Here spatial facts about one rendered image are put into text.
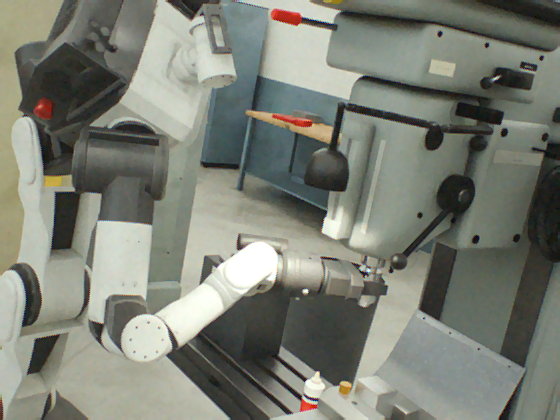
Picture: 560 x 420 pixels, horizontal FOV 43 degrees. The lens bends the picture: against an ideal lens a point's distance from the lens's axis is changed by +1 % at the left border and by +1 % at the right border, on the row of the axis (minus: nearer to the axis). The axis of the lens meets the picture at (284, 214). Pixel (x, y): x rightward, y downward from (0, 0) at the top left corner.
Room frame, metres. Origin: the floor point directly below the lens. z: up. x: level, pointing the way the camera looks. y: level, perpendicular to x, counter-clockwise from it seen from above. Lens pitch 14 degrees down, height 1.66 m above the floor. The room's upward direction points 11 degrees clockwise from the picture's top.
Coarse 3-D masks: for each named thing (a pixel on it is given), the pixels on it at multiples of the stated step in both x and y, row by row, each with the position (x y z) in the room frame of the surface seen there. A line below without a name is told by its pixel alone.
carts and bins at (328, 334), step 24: (288, 312) 3.21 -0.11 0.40; (312, 312) 3.08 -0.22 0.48; (336, 312) 3.06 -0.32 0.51; (360, 312) 3.10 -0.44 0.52; (288, 336) 3.18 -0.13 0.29; (312, 336) 3.08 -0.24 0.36; (336, 336) 3.07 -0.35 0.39; (360, 336) 3.14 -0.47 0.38; (312, 360) 3.08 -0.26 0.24; (336, 360) 3.09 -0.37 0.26; (360, 360) 3.22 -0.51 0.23; (336, 384) 3.11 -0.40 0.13
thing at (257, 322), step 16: (208, 256) 1.67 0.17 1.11; (224, 256) 1.65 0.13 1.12; (208, 272) 1.65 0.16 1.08; (240, 304) 1.54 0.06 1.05; (256, 304) 1.52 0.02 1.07; (272, 304) 1.55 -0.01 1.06; (288, 304) 1.58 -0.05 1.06; (224, 320) 1.57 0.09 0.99; (240, 320) 1.53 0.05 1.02; (256, 320) 1.53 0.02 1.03; (272, 320) 1.56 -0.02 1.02; (224, 336) 1.57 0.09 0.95; (240, 336) 1.52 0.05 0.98; (256, 336) 1.53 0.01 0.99; (272, 336) 1.56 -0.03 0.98; (240, 352) 1.51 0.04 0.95; (256, 352) 1.54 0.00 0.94; (272, 352) 1.57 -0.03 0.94
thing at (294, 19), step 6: (276, 12) 1.21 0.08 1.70; (282, 12) 1.21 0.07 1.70; (288, 12) 1.22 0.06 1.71; (294, 12) 1.23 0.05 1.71; (276, 18) 1.21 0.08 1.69; (282, 18) 1.22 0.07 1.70; (288, 18) 1.22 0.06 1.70; (294, 18) 1.23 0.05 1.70; (300, 18) 1.24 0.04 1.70; (306, 18) 1.25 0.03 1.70; (294, 24) 1.24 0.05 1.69; (306, 24) 1.26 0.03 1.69; (312, 24) 1.26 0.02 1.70; (318, 24) 1.27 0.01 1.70; (324, 24) 1.28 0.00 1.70; (330, 24) 1.29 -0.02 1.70; (336, 24) 1.30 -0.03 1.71; (330, 30) 1.29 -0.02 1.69; (336, 30) 1.30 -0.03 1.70
